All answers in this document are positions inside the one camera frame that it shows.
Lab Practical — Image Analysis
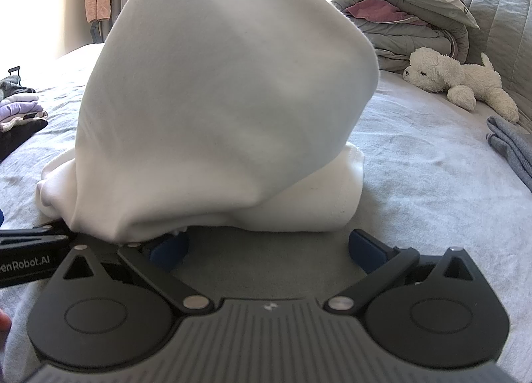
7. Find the purple garment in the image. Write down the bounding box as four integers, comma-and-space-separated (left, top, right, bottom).
0, 101, 42, 122

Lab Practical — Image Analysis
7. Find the black garment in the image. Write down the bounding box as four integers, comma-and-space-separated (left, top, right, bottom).
0, 119, 48, 163

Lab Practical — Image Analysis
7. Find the bed with grey sheet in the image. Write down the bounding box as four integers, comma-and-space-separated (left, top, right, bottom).
0, 42, 532, 383

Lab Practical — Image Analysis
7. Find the folded grey garment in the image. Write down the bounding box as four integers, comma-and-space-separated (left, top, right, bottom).
486, 115, 532, 192

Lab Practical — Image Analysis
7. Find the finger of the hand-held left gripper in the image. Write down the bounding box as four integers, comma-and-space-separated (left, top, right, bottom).
0, 224, 70, 247

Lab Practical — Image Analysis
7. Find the grey fleece garment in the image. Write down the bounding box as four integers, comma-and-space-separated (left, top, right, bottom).
0, 75, 34, 101

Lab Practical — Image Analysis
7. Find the white long-sleeve shirt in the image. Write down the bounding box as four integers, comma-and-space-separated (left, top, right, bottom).
35, 0, 381, 242

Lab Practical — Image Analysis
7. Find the white plush dog toy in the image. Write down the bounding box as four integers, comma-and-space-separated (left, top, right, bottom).
402, 47, 520, 124

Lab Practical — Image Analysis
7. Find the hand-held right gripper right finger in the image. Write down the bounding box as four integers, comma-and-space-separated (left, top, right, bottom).
326, 229, 478, 317

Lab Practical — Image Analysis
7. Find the white folded garment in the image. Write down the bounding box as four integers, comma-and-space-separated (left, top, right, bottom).
0, 94, 40, 106

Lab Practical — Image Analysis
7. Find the grey quilted headboard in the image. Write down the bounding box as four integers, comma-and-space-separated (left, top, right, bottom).
432, 0, 532, 134

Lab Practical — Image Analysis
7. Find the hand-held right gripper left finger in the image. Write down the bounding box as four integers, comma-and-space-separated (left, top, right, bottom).
52, 233, 210, 313

